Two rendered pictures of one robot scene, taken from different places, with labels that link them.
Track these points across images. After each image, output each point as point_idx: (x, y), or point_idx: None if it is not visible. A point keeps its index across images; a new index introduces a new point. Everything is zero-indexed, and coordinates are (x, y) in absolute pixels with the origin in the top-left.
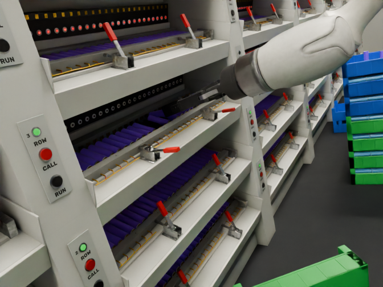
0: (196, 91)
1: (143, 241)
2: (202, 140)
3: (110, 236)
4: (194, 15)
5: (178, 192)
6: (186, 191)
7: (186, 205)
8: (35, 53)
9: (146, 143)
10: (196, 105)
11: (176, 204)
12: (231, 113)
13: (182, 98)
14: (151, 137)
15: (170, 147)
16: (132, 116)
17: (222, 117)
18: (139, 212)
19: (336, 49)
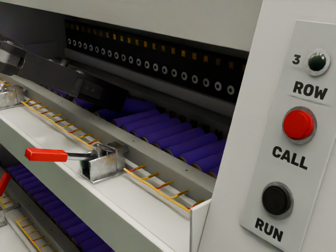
0: (81, 73)
1: (6, 201)
2: (43, 170)
3: (27, 172)
4: None
5: (59, 233)
6: (57, 247)
7: (32, 248)
8: None
9: (32, 93)
10: (69, 99)
11: (44, 239)
12: (131, 230)
13: (65, 64)
14: (38, 92)
15: (21, 118)
16: (135, 88)
17: (97, 194)
18: (51, 195)
19: None
